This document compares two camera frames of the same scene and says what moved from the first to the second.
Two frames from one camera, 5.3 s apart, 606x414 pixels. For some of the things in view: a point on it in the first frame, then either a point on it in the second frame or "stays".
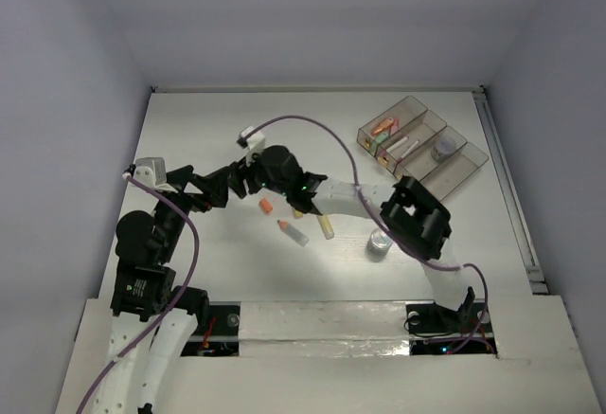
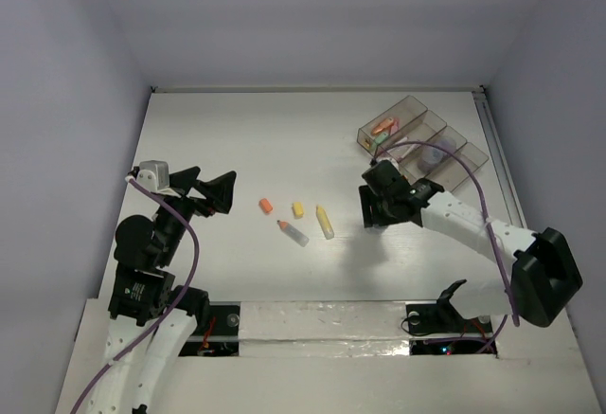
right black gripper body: [258, 175] -> [376, 208]
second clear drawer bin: [409, 138] stays
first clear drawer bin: [387, 123] stays
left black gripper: [185, 187] stays
